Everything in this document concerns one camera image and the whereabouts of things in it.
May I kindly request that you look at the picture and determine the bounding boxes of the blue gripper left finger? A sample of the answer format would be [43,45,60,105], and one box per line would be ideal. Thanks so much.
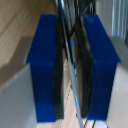
[26,13,67,123]

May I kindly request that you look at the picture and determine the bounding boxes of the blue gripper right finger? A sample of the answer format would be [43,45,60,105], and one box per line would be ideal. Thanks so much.
[74,14,121,122]

